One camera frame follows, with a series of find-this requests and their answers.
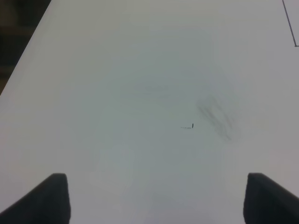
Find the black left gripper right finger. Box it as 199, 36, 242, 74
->
243, 173, 299, 224

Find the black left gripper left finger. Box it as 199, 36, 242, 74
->
0, 173, 71, 224

